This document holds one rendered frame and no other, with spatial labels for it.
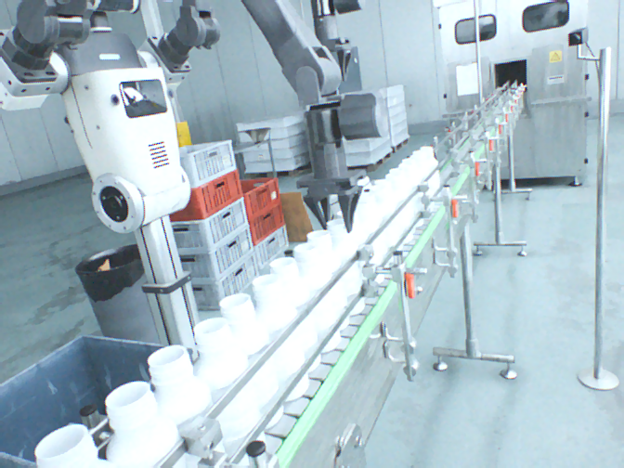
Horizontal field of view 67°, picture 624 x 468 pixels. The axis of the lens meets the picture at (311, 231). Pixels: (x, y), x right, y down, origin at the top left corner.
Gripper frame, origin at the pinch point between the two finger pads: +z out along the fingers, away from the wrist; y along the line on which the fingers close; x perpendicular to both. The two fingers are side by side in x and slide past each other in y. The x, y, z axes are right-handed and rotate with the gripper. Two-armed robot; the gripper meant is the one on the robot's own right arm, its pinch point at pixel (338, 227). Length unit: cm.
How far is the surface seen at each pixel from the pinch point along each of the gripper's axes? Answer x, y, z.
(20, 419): -28, -60, 29
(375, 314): -0.2, 4.8, 15.8
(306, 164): 678, -355, 97
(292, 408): -26.7, 2.2, 15.7
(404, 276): -0.2, 10.6, 8.4
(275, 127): 629, -377, 23
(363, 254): -0.6, 4.2, 4.6
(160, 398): -43.3, -1.0, 2.9
